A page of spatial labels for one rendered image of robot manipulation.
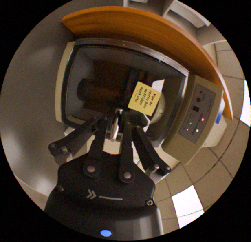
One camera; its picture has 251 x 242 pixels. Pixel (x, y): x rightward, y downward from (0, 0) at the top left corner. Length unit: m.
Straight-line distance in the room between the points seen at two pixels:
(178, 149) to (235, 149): 1.24
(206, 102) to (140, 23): 0.30
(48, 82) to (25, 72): 0.10
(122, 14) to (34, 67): 0.26
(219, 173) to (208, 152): 0.43
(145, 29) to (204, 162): 1.61
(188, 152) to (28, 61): 0.56
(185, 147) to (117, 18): 0.45
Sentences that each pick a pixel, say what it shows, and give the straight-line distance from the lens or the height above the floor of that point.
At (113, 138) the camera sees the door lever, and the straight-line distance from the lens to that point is 0.19.
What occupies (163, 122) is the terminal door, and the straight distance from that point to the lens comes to 0.26.
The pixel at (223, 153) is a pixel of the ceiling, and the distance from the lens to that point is 1.46.
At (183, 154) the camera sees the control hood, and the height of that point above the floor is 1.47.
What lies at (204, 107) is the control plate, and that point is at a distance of 0.30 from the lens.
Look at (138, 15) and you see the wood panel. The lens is 0.23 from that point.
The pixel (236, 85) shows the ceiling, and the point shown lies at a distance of 1.66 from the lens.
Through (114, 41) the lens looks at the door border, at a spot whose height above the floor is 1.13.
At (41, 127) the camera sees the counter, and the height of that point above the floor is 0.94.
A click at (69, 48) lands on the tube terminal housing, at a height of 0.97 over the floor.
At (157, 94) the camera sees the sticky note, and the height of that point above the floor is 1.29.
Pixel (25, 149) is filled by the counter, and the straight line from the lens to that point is 0.32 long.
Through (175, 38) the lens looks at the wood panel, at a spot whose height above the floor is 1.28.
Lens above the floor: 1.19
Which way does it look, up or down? 6 degrees up
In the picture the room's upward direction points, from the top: 105 degrees clockwise
